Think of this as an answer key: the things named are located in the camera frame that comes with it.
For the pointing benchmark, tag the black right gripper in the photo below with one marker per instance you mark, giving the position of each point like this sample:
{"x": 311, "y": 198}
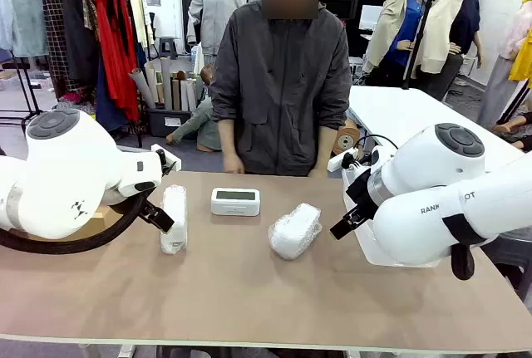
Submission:
{"x": 361, "y": 192}

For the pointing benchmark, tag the slim bubble-wrapped clock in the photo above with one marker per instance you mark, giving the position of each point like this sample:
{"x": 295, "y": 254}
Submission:
{"x": 174, "y": 217}

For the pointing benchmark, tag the bulky bubble-wrapped clock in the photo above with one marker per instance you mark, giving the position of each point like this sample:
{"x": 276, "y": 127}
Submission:
{"x": 295, "y": 231}

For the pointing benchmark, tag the white digital clock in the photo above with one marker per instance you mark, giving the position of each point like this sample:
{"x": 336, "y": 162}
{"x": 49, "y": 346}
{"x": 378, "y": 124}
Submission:
{"x": 235, "y": 202}

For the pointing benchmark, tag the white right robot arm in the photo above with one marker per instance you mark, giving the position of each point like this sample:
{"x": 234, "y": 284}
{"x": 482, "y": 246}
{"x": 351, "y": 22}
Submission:
{"x": 436, "y": 158}

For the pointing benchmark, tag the person's left forearm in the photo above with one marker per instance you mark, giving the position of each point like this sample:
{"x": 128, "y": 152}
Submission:
{"x": 326, "y": 146}

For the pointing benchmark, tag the person's right forearm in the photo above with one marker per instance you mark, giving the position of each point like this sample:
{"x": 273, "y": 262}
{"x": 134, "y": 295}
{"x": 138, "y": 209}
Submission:
{"x": 228, "y": 138}

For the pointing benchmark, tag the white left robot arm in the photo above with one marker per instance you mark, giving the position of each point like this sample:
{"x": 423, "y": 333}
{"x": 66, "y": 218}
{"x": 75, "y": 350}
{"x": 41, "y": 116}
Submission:
{"x": 62, "y": 175}

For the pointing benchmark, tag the person's left hand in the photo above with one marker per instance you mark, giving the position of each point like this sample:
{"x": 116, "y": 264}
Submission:
{"x": 319, "y": 173}

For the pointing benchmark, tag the person's right hand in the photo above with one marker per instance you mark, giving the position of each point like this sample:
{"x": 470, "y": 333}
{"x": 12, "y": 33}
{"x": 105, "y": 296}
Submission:
{"x": 233, "y": 165}

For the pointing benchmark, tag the clear plastic container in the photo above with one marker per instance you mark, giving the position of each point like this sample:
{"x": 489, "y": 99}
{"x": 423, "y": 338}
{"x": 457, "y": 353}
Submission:
{"x": 365, "y": 241}

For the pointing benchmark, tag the brown cardboard box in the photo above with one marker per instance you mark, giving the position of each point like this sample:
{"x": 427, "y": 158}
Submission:
{"x": 104, "y": 219}

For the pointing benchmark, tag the dark grey storage bin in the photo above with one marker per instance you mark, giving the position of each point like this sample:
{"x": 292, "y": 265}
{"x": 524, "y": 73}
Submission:
{"x": 164, "y": 123}

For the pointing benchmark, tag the mannequin in green clothes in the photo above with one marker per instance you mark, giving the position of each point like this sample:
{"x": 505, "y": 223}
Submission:
{"x": 201, "y": 125}

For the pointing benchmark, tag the white paper roll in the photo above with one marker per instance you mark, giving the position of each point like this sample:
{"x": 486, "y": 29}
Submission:
{"x": 184, "y": 96}
{"x": 192, "y": 94}

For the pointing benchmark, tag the brown paper roll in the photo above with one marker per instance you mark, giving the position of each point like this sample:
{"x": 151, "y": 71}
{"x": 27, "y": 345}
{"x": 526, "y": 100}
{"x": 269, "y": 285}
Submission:
{"x": 176, "y": 94}

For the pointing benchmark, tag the white work table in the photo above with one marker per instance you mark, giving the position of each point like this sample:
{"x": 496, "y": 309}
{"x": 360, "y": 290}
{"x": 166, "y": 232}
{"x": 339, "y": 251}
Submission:
{"x": 399, "y": 113}

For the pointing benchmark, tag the grey leaning paper roll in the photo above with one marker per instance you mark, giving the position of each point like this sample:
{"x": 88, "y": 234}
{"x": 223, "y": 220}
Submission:
{"x": 142, "y": 90}

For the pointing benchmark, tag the cream paper roll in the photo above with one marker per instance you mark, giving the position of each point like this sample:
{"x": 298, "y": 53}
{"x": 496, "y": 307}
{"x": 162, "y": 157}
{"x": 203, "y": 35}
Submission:
{"x": 152, "y": 84}

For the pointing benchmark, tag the tall grey paper roll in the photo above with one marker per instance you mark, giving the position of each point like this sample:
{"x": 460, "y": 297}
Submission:
{"x": 166, "y": 84}

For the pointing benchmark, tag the black clothes rack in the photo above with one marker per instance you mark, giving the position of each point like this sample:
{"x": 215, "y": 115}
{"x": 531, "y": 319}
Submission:
{"x": 137, "y": 84}

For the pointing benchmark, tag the white table leg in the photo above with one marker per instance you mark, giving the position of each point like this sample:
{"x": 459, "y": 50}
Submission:
{"x": 126, "y": 351}

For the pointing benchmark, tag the person in grey jacket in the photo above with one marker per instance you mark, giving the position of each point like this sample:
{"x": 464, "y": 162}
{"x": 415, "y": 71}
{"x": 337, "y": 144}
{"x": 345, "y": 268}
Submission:
{"x": 282, "y": 96}

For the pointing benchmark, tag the white computer case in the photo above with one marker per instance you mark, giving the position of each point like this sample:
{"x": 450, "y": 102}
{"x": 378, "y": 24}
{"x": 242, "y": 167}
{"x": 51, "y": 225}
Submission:
{"x": 356, "y": 68}

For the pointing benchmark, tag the red hanging dress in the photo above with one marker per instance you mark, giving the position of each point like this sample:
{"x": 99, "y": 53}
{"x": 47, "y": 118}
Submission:
{"x": 118, "y": 55}

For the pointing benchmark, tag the small dark step stool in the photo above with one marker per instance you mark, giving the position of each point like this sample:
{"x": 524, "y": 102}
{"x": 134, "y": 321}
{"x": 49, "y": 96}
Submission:
{"x": 167, "y": 47}

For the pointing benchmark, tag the seated mannequin dark clothes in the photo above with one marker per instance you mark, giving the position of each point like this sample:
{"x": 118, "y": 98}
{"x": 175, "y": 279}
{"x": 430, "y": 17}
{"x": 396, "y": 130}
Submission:
{"x": 507, "y": 128}

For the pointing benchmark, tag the black hanging garment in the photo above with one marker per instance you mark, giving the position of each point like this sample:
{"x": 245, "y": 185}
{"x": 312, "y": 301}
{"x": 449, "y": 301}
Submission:
{"x": 81, "y": 42}

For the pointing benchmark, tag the black tripod stand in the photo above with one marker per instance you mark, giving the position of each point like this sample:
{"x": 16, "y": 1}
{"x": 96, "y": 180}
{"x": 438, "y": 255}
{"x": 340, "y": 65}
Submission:
{"x": 417, "y": 42}

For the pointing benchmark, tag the cream hanging garment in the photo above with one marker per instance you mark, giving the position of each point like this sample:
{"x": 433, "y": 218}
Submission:
{"x": 139, "y": 17}

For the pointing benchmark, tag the black checkered garment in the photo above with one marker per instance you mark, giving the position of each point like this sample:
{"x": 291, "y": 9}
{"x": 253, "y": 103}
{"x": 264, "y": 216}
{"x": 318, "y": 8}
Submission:
{"x": 56, "y": 42}

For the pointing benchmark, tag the mannequin with yellow garment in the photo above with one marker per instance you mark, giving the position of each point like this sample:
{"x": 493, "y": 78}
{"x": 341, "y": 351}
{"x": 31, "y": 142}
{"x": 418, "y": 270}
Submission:
{"x": 498, "y": 92}

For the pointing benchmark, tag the mannequin with blue shirt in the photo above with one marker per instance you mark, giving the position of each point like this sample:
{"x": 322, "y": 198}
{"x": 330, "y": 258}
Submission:
{"x": 401, "y": 30}

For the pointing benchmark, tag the white monitor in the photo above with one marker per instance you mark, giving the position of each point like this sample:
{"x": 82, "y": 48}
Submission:
{"x": 370, "y": 17}

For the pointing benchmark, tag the person in grey hoodie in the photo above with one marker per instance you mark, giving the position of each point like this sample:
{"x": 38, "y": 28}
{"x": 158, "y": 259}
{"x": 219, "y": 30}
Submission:
{"x": 216, "y": 13}

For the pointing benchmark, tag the mannequin with navy shirt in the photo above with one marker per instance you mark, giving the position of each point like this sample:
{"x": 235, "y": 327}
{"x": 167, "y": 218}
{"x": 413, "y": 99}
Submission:
{"x": 453, "y": 34}

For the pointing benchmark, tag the light blue jacket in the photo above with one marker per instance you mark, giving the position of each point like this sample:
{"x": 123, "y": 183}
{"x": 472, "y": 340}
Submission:
{"x": 25, "y": 17}

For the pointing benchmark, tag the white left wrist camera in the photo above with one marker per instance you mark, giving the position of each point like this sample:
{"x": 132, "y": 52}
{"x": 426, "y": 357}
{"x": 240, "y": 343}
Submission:
{"x": 172, "y": 163}

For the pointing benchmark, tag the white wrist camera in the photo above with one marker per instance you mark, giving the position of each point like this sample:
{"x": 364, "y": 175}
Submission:
{"x": 338, "y": 163}
{"x": 172, "y": 163}

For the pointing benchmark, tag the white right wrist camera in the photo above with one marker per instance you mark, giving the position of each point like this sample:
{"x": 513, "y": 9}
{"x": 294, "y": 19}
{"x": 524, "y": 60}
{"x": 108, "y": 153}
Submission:
{"x": 338, "y": 163}

